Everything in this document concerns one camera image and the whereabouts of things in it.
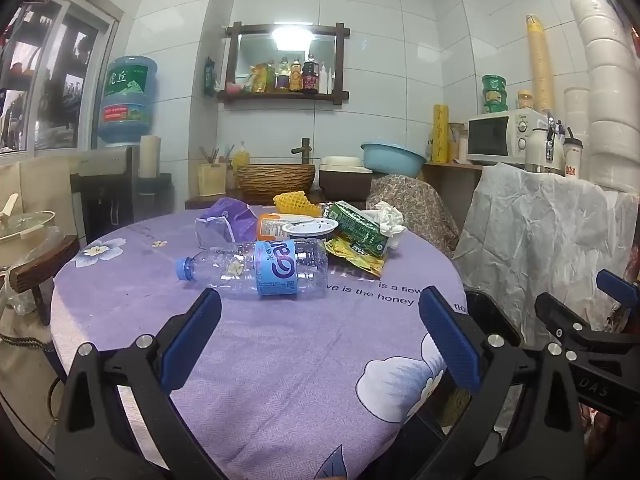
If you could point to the jar with yellow lid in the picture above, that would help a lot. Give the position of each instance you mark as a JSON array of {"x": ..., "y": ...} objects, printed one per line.
[{"x": 525, "y": 101}]

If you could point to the wooden framed mirror shelf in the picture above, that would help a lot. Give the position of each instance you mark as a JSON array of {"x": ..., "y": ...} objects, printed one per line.
[{"x": 287, "y": 40}]

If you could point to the clear plastic bottle blue label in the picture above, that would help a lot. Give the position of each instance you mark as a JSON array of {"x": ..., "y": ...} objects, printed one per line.
[{"x": 225, "y": 270}]

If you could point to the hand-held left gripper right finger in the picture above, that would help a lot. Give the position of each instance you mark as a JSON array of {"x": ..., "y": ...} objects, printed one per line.
[{"x": 450, "y": 345}]

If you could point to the white microwave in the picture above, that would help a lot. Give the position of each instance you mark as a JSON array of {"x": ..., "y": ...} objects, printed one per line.
[{"x": 492, "y": 137}]

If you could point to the yellow snack wrapper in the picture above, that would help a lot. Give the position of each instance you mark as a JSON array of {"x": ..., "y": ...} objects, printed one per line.
[{"x": 350, "y": 256}]

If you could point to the wicker basin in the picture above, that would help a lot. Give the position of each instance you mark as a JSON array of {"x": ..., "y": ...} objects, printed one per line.
[{"x": 275, "y": 180}]

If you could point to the pot with glass lid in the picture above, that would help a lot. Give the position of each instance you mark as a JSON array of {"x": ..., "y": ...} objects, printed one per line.
[{"x": 25, "y": 230}]

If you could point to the blue plastic basin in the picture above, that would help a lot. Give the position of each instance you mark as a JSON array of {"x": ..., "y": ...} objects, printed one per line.
[{"x": 392, "y": 160}]

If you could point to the yellow roll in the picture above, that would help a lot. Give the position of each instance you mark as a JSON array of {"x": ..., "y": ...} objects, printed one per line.
[{"x": 440, "y": 135}]

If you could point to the purple plastic bag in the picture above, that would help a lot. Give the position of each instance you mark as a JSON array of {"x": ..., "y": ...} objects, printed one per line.
[{"x": 235, "y": 215}]

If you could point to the small white bottle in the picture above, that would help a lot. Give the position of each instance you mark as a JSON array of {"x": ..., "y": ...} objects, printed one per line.
[{"x": 324, "y": 80}]

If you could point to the crumpled white tissue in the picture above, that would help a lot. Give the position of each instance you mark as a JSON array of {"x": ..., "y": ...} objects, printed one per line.
[{"x": 390, "y": 217}]

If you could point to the pink dish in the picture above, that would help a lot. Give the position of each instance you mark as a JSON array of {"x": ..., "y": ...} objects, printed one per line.
[{"x": 233, "y": 88}]

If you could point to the brass faucet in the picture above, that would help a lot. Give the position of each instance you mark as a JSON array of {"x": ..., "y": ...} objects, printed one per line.
[{"x": 304, "y": 150}]

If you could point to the window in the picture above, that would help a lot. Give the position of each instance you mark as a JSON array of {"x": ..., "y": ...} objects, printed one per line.
[{"x": 55, "y": 80}]

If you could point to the purple floral tablecloth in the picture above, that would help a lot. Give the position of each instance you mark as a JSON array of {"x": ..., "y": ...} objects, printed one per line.
[{"x": 275, "y": 360}]

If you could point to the beige paper roll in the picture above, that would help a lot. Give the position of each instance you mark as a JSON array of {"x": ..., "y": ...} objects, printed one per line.
[{"x": 150, "y": 155}]

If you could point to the green carton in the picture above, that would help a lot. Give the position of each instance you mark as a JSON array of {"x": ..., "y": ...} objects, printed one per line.
[{"x": 357, "y": 232}]

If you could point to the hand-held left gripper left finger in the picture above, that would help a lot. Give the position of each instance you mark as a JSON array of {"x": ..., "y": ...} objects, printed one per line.
[{"x": 192, "y": 340}]

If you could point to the white bottle orange label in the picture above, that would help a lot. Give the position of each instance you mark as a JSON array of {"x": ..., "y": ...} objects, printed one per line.
[{"x": 270, "y": 227}]

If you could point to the green hanging packet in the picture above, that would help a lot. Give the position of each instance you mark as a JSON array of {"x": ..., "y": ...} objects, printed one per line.
[{"x": 209, "y": 76}]

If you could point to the white basin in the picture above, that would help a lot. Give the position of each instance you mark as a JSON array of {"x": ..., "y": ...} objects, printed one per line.
[{"x": 340, "y": 162}]

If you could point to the stack of tan paper cups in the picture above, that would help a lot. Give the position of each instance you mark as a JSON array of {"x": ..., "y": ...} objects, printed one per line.
[{"x": 539, "y": 65}]

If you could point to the chopstick holder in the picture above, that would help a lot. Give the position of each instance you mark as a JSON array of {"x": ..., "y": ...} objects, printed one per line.
[{"x": 212, "y": 180}]

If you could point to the white tumbler with print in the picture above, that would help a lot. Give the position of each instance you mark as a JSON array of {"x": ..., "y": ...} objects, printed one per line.
[{"x": 573, "y": 157}]

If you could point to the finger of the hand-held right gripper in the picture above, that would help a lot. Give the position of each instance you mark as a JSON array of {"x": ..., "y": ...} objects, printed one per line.
[
  {"x": 620, "y": 287},
  {"x": 560, "y": 312}
]

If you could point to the white plastic sheet cover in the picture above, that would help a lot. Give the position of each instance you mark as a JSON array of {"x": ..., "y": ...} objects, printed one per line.
[{"x": 530, "y": 230}]

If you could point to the yellow oil bottle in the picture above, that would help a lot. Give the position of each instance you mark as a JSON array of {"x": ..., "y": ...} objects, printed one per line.
[{"x": 261, "y": 79}]

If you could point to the yellow foam fruit net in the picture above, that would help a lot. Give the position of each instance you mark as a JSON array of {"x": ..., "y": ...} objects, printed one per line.
[{"x": 292, "y": 202}]

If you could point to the floral cloth cover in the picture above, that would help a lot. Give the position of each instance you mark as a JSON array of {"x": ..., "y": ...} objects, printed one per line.
[{"x": 415, "y": 205}]

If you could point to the green instant noodle cup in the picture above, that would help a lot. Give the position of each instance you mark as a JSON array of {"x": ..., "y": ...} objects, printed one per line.
[
  {"x": 495, "y": 103},
  {"x": 494, "y": 83}
]

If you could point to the wooden stool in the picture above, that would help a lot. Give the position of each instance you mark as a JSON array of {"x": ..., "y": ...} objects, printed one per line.
[{"x": 45, "y": 265}]

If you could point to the white thermos kettle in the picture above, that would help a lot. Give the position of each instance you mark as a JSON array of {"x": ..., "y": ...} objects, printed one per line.
[{"x": 540, "y": 150}]

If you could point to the wooden cabinet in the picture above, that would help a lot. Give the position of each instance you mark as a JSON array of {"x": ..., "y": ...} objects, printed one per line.
[{"x": 445, "y": 185}]

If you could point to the dark sauce bottle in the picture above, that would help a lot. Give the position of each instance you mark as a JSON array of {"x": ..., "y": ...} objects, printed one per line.
[{"x": 310, "y": 76}]

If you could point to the blue water jug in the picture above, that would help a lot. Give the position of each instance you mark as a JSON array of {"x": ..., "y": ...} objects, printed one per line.
[{"x": 127, "y": 100}]

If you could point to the water dispenser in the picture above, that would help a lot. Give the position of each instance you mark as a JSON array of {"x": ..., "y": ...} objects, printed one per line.
[{"x": 102, "y": 195}]

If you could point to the yellow soap bottle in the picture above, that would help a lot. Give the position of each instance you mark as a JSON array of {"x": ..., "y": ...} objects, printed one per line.
[{"x": 241, "y": 159}]

